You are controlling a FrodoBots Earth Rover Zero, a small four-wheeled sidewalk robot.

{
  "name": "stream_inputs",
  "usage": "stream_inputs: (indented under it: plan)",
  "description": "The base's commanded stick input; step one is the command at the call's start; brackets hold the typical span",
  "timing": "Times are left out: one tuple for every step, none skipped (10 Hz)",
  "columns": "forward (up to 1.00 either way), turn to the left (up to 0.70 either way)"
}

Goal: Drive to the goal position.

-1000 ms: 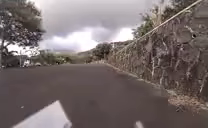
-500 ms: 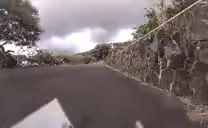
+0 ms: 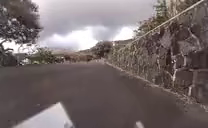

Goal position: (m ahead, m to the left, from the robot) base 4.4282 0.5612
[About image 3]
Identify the grey asphalt road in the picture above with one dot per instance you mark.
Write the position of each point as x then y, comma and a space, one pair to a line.
92, 93

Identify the green bushes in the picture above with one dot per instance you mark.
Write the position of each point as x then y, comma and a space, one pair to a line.
42, 56

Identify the robot's own part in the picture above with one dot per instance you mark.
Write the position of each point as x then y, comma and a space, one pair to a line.
139, 125
68, 125

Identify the large dark tree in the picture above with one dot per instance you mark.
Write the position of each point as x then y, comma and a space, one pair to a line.
12, 20

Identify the trees behind wall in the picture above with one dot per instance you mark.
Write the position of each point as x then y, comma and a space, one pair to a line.
158, 16

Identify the dark stone wall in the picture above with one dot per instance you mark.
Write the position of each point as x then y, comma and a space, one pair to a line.
178, 56

